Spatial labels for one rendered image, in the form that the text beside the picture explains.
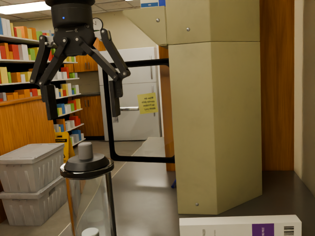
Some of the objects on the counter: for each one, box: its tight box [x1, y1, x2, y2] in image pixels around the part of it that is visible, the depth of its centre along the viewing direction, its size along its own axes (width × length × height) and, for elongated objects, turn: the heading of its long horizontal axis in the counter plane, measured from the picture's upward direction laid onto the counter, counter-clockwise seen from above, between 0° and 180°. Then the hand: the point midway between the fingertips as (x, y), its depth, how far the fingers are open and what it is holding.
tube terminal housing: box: [165, 0, 262, 215], centre depth 93 cm, size 25×32×77 cm
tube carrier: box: [60, 157, 115, 236], centre depth 64 cm, size 11×11×21 cm
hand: (83, 112), depth 61 cm, fingers open, 13 cm apart
